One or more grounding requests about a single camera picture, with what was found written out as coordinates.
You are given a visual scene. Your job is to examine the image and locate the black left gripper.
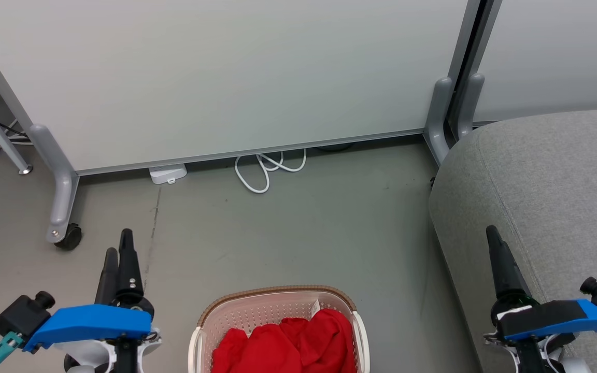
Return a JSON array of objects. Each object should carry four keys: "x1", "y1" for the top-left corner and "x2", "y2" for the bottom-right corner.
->
[{"x1": 63, "y1": 229, "x2": 163, "y2": 373}]

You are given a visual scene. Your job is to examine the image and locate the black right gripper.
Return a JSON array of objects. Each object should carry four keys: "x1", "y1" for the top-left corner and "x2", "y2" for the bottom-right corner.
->
[{"x1": 485, "y1": 225, "x2": 580, "y2": 373}]

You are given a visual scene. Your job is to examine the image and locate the red cloth garment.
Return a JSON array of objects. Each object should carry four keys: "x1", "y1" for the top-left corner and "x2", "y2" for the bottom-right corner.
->
[{"x1": 211, "y1": 308, "x2": 357, "y2": 373}]

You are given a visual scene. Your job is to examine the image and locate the grey fabric sofa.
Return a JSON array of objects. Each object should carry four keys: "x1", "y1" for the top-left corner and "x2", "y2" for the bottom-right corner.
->
[{"x1": 428, "y1": 107, "x2": 597, "y2": 373}]

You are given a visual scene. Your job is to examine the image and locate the black caster wheel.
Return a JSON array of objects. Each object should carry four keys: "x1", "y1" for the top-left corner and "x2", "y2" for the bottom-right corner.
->
[{"x1": 54, "y1": 223, "x2": 82, "y2": 251}]

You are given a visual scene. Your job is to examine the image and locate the white power adapter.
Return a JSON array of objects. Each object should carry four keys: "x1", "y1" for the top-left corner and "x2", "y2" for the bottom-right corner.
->
[{"x1": 148, "y1": 163, "x2": 188, "y2": 185}]

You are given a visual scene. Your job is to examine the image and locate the cream perforated laundry basket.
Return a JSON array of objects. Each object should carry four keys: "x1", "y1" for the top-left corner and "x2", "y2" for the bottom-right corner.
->
[{"x1": 189, "y1": 285, "x2": 371, "y2": 373}]

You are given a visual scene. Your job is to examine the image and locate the large white partition panel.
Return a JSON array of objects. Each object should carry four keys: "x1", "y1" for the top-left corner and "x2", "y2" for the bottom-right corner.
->
[{"x1": 0, "y1": 0, "x2": 480, "y2": 177}]

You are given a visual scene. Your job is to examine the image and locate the white looped cable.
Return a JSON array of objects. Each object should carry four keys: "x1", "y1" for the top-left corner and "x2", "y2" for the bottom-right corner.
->
[{"x1": 234, "y1": 149, "x2": 308, "y2": 194}]

